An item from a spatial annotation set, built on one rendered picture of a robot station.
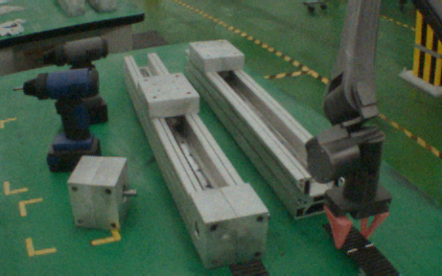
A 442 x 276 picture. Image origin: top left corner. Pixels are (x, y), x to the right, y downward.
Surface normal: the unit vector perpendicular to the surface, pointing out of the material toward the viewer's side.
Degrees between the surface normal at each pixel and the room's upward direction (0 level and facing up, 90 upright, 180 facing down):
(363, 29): 46
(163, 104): 90
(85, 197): 90
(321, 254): 0
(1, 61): 90
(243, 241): 90
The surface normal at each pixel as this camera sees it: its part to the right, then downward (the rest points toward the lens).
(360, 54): 0.39, -0.48
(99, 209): -0.07, 0.43
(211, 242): 0.29, 0.42
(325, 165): -0.86, 0.22
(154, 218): 0.00, -0.90
